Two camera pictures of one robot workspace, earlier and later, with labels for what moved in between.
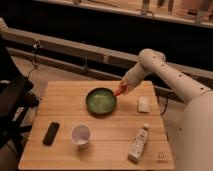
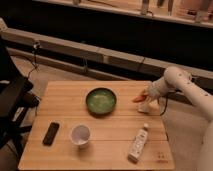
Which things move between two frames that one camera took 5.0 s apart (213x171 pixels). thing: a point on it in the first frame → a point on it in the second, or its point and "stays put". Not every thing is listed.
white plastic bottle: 138,145 stays put
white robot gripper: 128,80 → 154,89
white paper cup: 80,135 stays put
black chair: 16,100 stays put
